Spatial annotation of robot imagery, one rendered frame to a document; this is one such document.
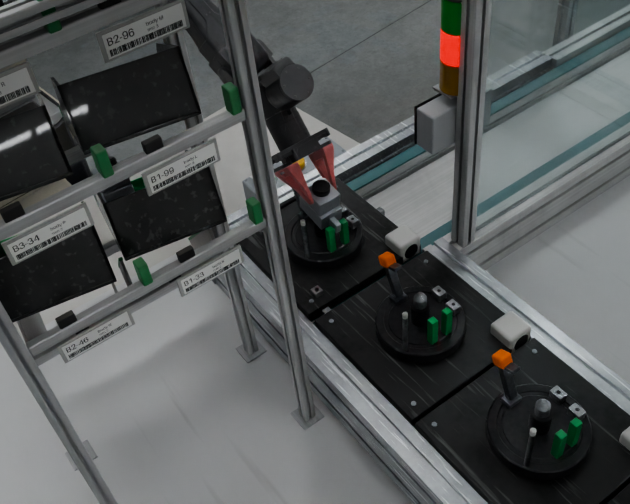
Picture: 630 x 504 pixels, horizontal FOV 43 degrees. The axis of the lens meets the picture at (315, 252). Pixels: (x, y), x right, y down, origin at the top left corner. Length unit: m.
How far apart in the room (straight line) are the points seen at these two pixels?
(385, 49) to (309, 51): 0.35
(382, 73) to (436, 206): 2.06
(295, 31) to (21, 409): 2.78
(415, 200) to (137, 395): 0.63
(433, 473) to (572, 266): 0.55
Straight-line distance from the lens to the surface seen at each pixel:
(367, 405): 1.19
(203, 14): 1.29
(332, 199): 1.30
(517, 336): 1.24
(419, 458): 1.15
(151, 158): 0.82
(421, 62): 3.61
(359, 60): 3.65
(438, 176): 1.60
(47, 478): 1.36
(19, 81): 0.73
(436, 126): 1.22
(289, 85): 1.22
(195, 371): 1.39
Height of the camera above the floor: 1.96
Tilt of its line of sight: 46 degrees down
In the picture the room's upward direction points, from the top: 8 degrees counter-clockwise
